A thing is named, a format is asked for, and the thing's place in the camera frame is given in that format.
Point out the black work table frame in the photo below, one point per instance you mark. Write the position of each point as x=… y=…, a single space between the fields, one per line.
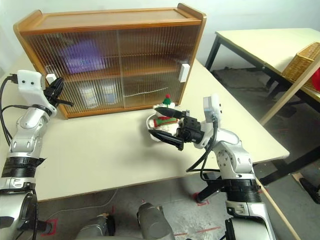
x=282 y=172

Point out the wicker basket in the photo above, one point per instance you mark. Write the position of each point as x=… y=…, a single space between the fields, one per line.
x=300 y=65

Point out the snowman plush toy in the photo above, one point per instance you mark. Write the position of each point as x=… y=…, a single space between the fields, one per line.
x=166 y=122

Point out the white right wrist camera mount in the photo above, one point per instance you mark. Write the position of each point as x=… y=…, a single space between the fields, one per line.
x=215 y=105

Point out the purple package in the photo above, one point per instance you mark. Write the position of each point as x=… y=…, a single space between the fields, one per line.
x=82 y=58

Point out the red cloth item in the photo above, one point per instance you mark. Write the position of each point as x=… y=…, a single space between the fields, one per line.
x=316 y=81

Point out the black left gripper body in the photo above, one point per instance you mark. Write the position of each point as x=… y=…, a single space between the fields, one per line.
x=51 y=97

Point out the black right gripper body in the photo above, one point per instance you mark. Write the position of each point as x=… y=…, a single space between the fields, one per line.
x=191 y=130

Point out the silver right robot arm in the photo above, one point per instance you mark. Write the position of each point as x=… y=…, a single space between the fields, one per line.
x=235 y=160

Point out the thin wooden stick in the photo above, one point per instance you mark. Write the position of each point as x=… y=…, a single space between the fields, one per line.
x=275 y=205

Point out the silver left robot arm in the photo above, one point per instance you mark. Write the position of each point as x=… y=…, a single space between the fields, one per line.
x=27 y=130

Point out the wooden cabinet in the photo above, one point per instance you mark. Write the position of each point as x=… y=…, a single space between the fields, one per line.
x=112 y=18

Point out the light wooden beam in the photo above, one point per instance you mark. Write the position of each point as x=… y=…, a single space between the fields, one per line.
x=287 y=96

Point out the grey rounded shape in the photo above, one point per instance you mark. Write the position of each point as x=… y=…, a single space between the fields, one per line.
x=95 y=228
x=152 y=222

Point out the ribbed clear sliding door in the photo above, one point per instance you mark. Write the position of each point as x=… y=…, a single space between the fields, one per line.
x=184 y=72
x=75 y=50

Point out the beige table with black legs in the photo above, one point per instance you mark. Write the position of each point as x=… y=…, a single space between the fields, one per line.
x=250 y=42

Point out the white bottle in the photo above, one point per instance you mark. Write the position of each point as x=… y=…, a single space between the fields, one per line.
x=110 y=96
x=88 y=97

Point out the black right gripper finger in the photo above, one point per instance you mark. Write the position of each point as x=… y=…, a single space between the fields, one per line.
x=170 y=112
x=167 y=140

